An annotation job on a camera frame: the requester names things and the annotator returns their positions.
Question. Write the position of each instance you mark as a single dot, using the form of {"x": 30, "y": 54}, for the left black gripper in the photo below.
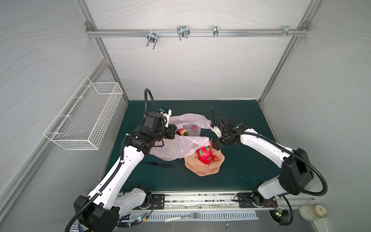
{"x": 171, "y": 128}

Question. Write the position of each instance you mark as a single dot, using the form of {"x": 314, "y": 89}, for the pink plastic bag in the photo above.
{"x": 183, "y": 146}

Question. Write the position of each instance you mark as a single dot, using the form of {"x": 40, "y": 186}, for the red apple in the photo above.
{"x": 182, "y": 132}

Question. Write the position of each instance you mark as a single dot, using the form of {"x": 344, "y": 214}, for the pink green dragon fruit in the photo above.
{"x": 205, "y": 155}

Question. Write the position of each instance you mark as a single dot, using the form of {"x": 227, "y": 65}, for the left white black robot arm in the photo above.
{"x": 102, "y": 210}

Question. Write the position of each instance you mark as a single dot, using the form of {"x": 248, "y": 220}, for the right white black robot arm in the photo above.
{"x": 297, "y": 174}

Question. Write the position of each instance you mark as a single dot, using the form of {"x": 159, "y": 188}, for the green table mat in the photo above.
{"x": 242, "y": 169}

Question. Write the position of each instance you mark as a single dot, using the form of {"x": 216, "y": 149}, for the dark blue knife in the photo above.
{"x": 159, "y": 164}

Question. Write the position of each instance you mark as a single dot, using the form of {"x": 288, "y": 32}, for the peach wavy fruit plate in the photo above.
{"x": 201, "y": 169}

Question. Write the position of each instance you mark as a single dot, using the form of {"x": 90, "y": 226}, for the white vent strip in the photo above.
{"x": 223, "y": 215}

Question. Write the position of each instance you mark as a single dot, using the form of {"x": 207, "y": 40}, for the left metal clamp hook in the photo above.
{"x": 152, "y": 38}

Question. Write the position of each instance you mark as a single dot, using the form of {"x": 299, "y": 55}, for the metal clamp hook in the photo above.
{"x": 152, "y": 38}
{"x": 183, "y": 32}

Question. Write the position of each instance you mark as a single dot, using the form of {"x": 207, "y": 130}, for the middle metal clamp hook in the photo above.
{"x": 183, "y": 32}

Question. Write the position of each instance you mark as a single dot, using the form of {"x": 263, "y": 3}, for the blue white patterned plate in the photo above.
{"x": 76, "y": 228}

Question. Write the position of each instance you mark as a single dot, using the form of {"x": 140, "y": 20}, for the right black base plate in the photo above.
{"x": 254, "y": 200}

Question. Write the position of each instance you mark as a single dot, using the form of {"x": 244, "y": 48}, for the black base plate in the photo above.
{"x": 254, "y": 200}
{"x": 158, "y": 201}

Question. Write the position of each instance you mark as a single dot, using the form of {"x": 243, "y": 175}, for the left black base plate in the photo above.
{"x": 158, "y": 201}

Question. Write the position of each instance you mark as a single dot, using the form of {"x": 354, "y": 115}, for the white wire basket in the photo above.
{"x": 83, "y": 121}

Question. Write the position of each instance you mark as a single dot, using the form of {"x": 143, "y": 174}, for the white handled fork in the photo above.
{"x": 190, "y": 216}

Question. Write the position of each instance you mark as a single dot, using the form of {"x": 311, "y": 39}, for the small metal ring hook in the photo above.
{"x": 215, "y": 31}

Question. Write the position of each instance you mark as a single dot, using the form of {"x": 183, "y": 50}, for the metal crossbar rail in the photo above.
{"x": 193, "y": 33}

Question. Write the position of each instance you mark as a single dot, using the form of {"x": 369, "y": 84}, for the right metal bolt bracket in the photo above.
{"x": 286, "y": 32}

